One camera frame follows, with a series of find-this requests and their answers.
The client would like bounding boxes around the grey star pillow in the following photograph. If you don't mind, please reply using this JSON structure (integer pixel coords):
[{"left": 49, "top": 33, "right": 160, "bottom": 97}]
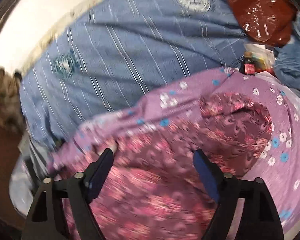
[{"left": 8, "top": 129, "right": 56, "bottom": 218}]

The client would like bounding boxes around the maroon pink floral garment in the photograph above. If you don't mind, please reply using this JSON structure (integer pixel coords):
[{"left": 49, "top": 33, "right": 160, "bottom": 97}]
[{"left": 52, "top": 92, "right": 273, "bottom": 240}]

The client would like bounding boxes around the brown bed headboard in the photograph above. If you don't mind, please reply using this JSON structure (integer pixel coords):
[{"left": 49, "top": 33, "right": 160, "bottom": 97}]
[{"left": 0, "top": 129, "right": 25, "bottom": 230}]

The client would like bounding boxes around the light blue cloth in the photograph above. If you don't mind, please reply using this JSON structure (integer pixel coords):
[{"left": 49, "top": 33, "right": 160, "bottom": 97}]
[{"left": 274, "top": 12, "right": 300, "bottom": 90}]

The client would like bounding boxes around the small dark medicine bottle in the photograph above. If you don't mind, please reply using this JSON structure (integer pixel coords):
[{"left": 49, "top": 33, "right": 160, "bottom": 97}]
[{"left": 242, "top": 51, "right": 255, "bottom": 75}]

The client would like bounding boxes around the brown camouflage cloth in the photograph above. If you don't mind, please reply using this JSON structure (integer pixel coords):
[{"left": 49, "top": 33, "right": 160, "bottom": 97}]
[{"left": 0, "top": 67, "right": 26, "bottom": 133}]

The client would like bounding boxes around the red plastic bag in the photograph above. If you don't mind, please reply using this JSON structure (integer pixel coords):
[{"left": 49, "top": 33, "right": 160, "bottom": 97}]
[{"left": 227, "top": 0, "right": 298, "bottom": 47}]

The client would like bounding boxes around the purple floral bedsheet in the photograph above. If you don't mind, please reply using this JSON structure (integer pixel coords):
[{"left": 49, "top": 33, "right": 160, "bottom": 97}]
[{"left": 47, "top": 67, "right": 300, "bottom": 235}]

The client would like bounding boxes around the blue plaid quilt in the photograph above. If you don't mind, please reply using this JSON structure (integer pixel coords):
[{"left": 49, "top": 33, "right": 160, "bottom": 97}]
[{"left": 20, "top": 0, "right": 247, "bottom": 149}]

